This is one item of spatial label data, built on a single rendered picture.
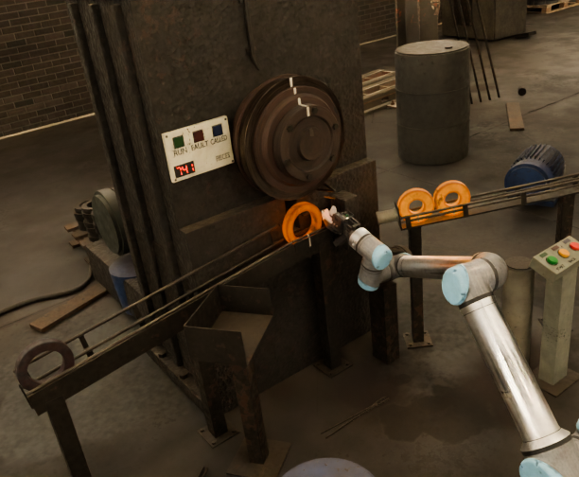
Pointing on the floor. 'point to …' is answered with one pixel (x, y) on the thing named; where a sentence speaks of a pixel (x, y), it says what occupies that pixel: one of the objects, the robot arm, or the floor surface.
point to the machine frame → (181, 79)
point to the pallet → (86, 229)
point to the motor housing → (385, 319)
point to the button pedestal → (558, 316)
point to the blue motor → (536, 169)
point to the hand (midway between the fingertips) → (324, 213)
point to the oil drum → (432, 101)
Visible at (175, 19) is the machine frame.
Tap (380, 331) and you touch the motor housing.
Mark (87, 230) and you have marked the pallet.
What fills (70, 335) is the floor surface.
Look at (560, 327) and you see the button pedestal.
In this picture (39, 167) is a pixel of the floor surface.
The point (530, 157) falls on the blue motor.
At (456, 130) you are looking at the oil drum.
